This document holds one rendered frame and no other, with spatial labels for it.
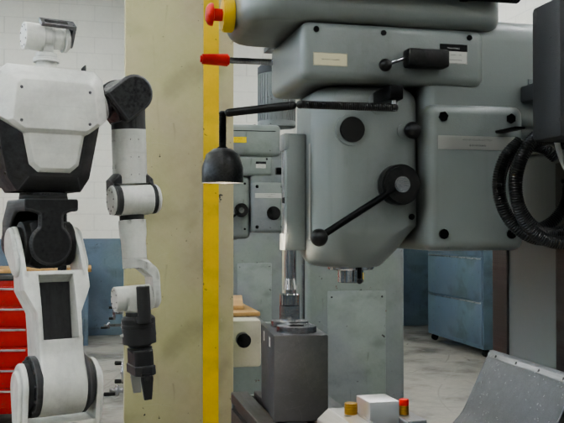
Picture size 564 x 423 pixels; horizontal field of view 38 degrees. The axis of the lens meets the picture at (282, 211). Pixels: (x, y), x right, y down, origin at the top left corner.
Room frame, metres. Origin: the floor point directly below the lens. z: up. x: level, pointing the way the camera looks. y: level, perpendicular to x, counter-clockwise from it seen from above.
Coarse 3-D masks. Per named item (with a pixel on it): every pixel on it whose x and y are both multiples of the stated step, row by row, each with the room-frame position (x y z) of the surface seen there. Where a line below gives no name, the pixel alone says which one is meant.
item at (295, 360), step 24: (264, 336) 1.92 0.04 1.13; (288, 336) 1.77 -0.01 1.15; (312, 336) 1.78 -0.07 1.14; (264, 360) 1.92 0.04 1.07; (288, 360) 1.77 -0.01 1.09; (312, 360) 1.78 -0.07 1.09; (264, 384) 1.92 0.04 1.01; (288, 384) 1.77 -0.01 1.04; (312, 384) 1.78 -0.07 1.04; (288, 408) 1.77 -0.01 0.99; (312, 408) 1.78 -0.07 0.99
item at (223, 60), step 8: (200, 56) 1.55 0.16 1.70; (208, 56) 1.54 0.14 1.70; (216, 56) 1.54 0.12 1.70; (224, 56) 1.55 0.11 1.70; (208, 64) 1.55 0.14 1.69; (216, 64) 1.55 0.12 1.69; (224, 64) 1.55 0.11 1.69; (248, 64) 1.57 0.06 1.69; (256, 64) 1.57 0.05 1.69; (264, 64) 1.57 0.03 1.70; (272, 64) 1.57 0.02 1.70
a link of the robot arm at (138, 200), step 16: (128, 192) 2.10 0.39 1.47; (144, 192) 2.12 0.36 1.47; (128, 208) 2.10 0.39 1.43; (144, 208) 2.13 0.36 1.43; (128, 224) 2.13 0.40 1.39; (144, 224) 2.16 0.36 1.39; (128, 240) 2.14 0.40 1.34; (144, 240) 2.16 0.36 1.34; (128, 256) 2.14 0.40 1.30; (144, 256) 2.15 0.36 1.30
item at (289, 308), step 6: (282, 300) 1.92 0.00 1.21; (288, 300) 1.91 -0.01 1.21; (294, 300) 1.91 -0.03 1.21; (282, 306) 1.92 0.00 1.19; (288, 306) 1.91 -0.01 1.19; (294, 306) 1.91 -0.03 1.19; (282, 312) 1.92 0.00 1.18; (288, 312) 1.91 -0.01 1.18; (294, 312) 1.91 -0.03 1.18; (282, 318) 1.92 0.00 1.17; (288, 318) 1.91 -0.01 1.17; (294, 318) 1.91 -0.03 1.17
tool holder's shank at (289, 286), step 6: (288, 252) 1.92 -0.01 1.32; (294, 252) 1.93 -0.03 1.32; (288, 258) 1.92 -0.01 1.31; (294, 258) 1.93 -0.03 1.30; (288, 264) 1.92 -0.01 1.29; (294, 264) 1.93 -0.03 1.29; (288, 270) 1.92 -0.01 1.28; (294, 270) 1.93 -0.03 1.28; (288, 276) 1.92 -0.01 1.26; (294, 276) 1.93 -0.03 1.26; (288, 282) 1.92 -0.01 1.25; (294, 282) 1.92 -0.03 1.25; (288, 288) 1.92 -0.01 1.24; (294, 288) 1.92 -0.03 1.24
